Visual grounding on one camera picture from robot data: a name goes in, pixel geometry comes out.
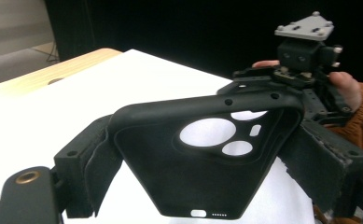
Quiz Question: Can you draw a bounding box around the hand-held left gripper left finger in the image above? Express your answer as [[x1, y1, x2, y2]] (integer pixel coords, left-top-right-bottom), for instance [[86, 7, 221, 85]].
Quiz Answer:
[[53, 114, 125, 219]]

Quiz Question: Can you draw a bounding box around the wooden table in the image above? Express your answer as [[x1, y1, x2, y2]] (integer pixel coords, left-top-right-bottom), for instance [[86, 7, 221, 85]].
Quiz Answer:
[[0, 47, 122, 97]]

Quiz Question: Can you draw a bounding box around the black curtain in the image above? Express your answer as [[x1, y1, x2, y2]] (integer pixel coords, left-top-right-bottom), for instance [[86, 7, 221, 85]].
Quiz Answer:
[[43, 0, 363, 87]]

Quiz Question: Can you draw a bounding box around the white table mat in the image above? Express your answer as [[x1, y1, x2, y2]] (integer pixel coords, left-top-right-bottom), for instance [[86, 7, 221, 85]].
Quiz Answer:
[[0, 49, 315, 224]]

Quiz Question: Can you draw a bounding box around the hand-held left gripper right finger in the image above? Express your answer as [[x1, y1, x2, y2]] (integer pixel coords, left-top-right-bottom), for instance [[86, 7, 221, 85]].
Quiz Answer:
[[276, 119, 363, 219]]

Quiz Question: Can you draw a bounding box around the black phone case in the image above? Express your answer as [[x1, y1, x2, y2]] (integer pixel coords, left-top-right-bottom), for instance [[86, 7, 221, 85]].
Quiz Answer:
[[107, 91, 305, 220]]

